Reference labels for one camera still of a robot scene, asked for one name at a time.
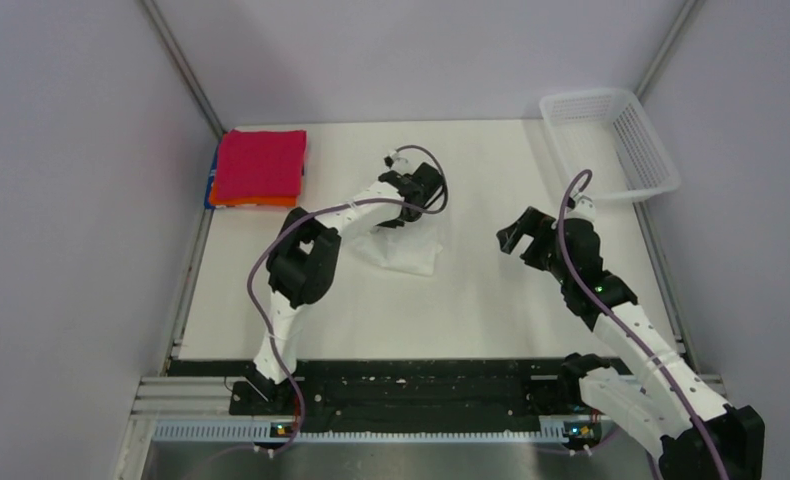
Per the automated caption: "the white plastic basket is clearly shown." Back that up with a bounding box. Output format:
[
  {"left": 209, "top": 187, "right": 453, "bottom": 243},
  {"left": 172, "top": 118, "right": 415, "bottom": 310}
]
[{"left": 539, "top": 88, "right": 681, "bottom": 204}]

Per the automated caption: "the aluminium frame post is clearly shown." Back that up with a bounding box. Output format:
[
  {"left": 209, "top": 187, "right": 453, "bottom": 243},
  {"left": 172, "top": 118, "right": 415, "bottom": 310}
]
[
  {"left": 634, "top": 0, "right": 706, "bottom": 104},
  {"left": 135, "top": 0, "right": 226, "bottom": 140}
]

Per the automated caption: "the controller board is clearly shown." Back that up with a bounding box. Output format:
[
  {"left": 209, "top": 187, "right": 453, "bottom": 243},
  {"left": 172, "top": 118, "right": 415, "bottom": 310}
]
[
  {"left": 539, "top": 415, "right": 604, "bottom": 451},
  {"left": 250, "top": 417, "right": 303, "bottom": 445}
]

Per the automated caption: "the black mounting base rail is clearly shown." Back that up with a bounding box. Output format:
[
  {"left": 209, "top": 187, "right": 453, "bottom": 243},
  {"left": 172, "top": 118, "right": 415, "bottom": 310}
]
[{"left": 167, "top": 359, "right": 605, "bottom": 440}]

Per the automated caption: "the right aluminium frame post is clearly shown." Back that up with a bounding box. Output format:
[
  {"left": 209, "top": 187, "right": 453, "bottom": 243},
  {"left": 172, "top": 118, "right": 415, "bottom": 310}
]
[{"left": 634, "top": 0, "right": 706, "bottom": 104}]

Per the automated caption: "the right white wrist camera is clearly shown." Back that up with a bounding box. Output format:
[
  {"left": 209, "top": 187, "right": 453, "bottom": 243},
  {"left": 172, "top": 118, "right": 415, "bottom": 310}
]
[{"left": 566, "top": 195, "right": 597, "bottom": 223}]

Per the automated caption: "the left aluminium frame post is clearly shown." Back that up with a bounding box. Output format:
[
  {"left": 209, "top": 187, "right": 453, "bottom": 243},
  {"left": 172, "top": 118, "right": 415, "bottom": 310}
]
[{"left": 135, "top": 0, "right": 226, "bottom": 140}]

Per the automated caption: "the orange folded t-shirt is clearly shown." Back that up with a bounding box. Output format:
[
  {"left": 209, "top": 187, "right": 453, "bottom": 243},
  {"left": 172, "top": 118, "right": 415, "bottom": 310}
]
[{"left": 211, "top": 183, "right": 299, "bottom": 209}]

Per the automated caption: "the left controller board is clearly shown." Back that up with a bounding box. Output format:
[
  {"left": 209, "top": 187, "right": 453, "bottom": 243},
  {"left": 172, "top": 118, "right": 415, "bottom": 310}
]
[{"left": 250, "top": 417, "right": 303, "bottom": 445}]

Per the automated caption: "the red folded t-shirt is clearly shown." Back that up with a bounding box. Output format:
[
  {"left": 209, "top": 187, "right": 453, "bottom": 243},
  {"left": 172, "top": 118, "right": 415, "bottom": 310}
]
[{"left": 214, "top": 129, "right": 307, "bottom": 196}]

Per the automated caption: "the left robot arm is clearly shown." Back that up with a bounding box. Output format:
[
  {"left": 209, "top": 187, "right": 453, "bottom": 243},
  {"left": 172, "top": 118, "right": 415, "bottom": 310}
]
[{"left": 230, "top": 163, "right": 447, "bottom": 416}]

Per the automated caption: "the white printed t-shirt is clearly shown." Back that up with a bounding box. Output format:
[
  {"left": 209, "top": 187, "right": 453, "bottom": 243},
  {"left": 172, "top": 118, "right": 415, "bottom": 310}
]
[{"left": 348, "top": 217, "right": 443, "bottom": 277}]

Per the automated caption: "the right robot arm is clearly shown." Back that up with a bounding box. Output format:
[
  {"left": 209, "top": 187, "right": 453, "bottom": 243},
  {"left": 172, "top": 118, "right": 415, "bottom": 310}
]
[{"left": 496, "top": 207, "right": 765, "bottom": 479}]

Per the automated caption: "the right controller board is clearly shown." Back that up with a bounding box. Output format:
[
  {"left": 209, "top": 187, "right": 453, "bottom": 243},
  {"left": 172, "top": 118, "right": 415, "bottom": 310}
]
[{"left": 539, "top": 415, "right": 604, "bottom": 451}]

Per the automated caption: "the blue folded t-shirt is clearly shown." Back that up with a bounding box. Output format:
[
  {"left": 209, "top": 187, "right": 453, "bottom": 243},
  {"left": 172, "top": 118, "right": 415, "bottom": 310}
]
[{"left": 203, "top": 152, "right": 218, "bottom": 210}]

